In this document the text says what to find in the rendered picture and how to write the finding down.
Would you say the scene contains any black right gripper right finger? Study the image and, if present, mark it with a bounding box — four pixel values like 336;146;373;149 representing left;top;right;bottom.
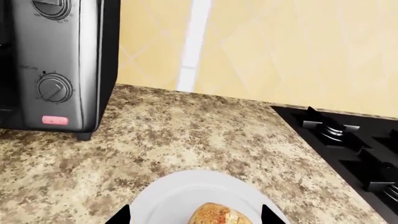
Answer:
261;204;283;224

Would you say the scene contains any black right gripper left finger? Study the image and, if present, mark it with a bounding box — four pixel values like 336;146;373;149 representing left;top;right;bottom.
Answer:
105;203;131;224

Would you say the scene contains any brown crusty bread roll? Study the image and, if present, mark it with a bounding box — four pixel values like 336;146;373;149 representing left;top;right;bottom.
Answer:
189;202;252;224

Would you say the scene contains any white round plate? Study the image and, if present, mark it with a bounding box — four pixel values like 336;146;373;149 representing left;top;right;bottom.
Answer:
127;169;291;224

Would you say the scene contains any black gas stove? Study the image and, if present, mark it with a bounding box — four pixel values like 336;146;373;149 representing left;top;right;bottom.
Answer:
269;105;398;222

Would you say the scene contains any silver toaster oven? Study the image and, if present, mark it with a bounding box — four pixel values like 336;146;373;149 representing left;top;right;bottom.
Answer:
0;0;121;141

